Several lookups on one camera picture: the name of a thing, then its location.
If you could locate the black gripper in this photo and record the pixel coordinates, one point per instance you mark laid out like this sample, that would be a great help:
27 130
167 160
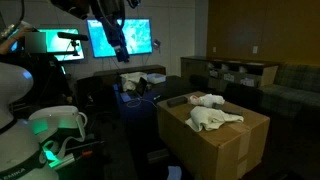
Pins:
115 33

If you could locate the white cloth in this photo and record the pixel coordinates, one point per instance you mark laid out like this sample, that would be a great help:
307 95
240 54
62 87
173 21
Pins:
208 100

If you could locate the white towel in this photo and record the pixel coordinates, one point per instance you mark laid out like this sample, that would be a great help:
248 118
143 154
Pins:
210 120

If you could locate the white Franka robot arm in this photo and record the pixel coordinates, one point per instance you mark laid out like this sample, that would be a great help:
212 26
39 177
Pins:
13 150

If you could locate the flat black box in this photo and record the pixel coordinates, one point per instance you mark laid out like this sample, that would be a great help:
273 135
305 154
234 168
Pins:
157 156

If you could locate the large cardboard box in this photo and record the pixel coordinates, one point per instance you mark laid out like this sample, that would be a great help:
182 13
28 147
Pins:
206 150

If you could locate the low dark credenza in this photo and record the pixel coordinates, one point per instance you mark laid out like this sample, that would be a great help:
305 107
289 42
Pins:
133 70

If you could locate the white crumpled bag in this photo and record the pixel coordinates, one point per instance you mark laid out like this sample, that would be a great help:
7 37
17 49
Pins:
131 80

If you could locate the open black laptop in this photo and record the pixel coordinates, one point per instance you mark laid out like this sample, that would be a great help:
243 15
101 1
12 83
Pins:
133 94

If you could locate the clear plastic container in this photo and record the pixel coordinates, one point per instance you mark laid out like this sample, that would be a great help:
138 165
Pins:
156 78

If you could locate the dark office chair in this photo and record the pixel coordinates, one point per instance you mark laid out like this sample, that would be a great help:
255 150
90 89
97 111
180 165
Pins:
96 93

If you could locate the person in dark clothes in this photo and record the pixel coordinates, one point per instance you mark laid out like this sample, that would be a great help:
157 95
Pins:
50 76

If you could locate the wooden shelf cabinet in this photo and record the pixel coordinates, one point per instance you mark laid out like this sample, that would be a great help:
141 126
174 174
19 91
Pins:
233 71

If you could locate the dark rectangular block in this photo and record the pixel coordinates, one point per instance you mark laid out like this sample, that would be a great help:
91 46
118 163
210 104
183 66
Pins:
174 172

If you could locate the green plaid sofa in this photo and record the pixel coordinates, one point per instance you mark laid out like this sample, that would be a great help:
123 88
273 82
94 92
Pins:
293 90

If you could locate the large wall monitor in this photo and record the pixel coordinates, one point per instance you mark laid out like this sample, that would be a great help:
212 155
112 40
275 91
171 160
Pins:
140 36

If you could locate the small wall mounted device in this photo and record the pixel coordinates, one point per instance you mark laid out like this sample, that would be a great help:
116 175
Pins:
156 44

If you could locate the black camera on tripod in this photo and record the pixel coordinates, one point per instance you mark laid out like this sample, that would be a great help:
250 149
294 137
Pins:
71 36

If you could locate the smaller wall monitor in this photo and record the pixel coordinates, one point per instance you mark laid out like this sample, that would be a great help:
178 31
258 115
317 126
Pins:
63 46

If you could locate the white wall outlet plate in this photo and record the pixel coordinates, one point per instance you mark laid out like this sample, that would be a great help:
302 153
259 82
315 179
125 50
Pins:
255 49
214 49

